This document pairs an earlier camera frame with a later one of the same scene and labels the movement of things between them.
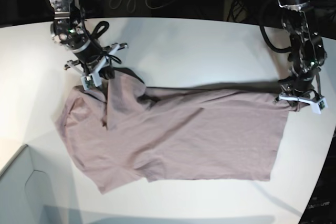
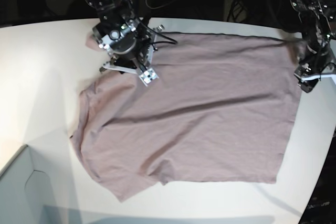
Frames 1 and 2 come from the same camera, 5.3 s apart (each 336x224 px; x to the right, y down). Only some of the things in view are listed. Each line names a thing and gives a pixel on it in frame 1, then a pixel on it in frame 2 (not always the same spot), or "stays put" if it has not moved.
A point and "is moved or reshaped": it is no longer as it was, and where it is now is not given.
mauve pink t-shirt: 126,127 is moved or reshaped
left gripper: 96,64 -> 126,38
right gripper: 305,88 -> 311,66
